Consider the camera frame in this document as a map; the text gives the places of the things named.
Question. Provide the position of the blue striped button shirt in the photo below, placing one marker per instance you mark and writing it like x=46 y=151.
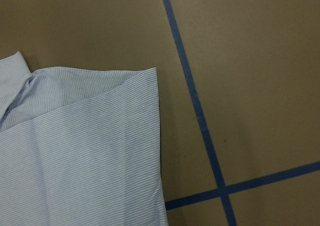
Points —
x=79 y=147

